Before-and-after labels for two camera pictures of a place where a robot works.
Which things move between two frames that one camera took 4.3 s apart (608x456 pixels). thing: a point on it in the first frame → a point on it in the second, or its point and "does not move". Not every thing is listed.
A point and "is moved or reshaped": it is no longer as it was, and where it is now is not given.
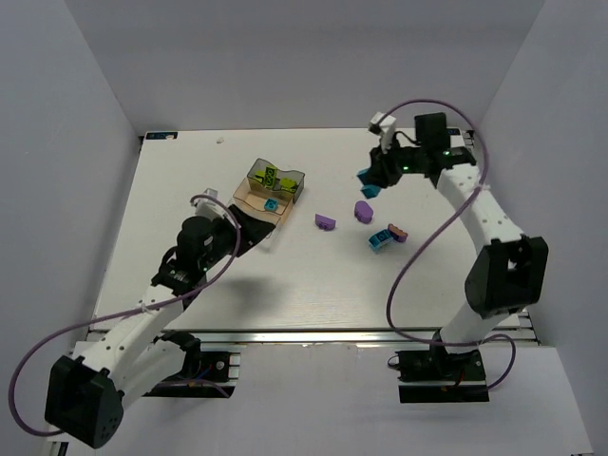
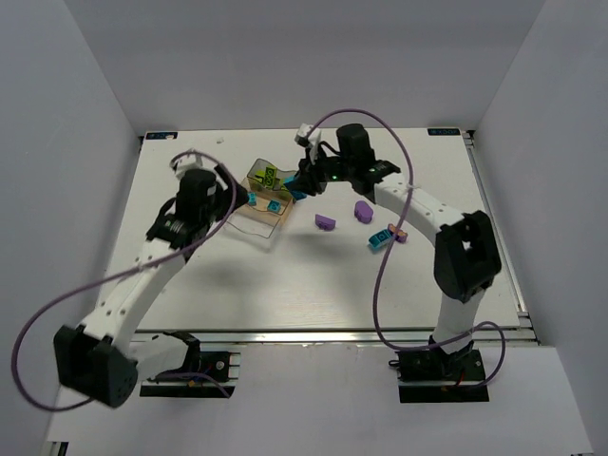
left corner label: (161, 136) does not move
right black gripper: (380, 166) → (310, 173)
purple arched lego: (324, 222) does not move
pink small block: (397, 233) does not move
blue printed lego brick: (379, 238) does not move
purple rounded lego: (363, 212) does not move
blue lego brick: (370, 191) is moved or reshaped
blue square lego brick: (271, 204) does not move
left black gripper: (237, 223) → (228, 191)
